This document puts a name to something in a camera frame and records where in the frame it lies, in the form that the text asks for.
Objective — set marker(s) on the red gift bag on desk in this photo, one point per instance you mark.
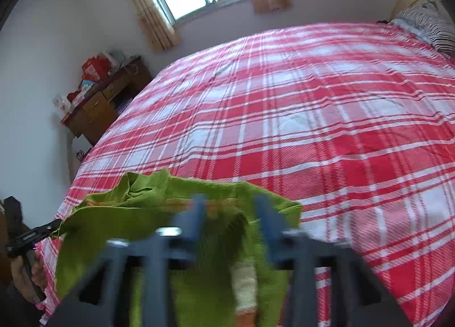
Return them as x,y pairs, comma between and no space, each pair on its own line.
96,69

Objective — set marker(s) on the white bag on desk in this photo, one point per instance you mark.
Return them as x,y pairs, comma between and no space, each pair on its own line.
62,104

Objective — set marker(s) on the brown wooden desk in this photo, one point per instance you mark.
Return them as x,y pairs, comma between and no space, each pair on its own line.
101,105

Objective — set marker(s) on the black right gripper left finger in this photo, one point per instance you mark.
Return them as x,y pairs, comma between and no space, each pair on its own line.
182,235

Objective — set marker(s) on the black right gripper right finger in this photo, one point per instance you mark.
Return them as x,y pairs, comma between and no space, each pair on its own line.
281,242

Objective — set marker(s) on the green knitted sweater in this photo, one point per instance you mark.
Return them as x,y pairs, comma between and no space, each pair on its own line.
149,234

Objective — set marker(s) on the white printed paper bag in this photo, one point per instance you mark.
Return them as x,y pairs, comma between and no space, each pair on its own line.
81,147

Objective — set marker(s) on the beige curtain left panel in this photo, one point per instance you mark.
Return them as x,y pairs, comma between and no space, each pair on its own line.
157,29

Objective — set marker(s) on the striped grey pillow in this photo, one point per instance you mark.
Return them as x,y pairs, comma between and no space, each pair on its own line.
429,25

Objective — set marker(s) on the red white plaid bedspread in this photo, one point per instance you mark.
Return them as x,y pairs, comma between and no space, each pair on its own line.
347,128

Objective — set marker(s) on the person's left hand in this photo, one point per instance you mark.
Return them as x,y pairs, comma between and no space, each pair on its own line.
26,282

